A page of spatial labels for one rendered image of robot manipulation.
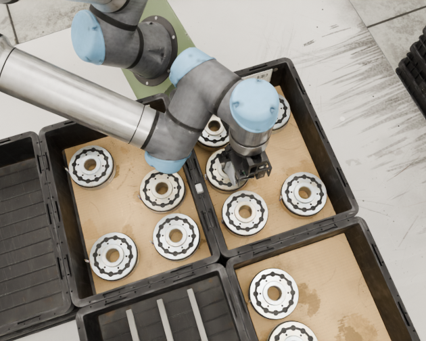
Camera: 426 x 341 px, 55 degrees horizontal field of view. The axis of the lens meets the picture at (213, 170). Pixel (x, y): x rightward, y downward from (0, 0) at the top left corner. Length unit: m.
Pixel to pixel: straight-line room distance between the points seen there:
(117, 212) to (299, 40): 0.76
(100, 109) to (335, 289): 0.61
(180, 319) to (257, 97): 0.51
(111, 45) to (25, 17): 1.49
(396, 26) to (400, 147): 1.26
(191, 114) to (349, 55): 0.75
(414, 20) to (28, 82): 2.09
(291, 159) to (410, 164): 0.37
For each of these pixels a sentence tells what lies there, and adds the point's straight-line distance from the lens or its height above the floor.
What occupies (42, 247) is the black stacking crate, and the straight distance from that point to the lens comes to 1.01.
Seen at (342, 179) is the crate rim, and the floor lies 0.92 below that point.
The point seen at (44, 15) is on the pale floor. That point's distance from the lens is 2.46.
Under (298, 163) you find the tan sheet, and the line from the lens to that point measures 1.00.
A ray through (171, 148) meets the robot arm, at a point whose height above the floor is 1.09.
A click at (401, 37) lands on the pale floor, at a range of 2.39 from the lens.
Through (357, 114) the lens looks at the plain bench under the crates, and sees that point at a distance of 1.24.
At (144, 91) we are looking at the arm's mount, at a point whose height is 0.73.
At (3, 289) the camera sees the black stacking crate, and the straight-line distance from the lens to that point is 1.03.
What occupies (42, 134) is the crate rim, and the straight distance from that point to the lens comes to 0.98.
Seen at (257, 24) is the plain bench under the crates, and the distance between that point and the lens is 1.36.
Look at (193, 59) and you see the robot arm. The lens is 0.69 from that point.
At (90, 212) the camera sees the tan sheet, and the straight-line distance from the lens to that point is 0.99.
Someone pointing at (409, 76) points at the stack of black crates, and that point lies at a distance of 1.93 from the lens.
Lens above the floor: 1.75
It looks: 71 degrees down
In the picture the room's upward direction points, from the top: 2 degrees counter-clockwise
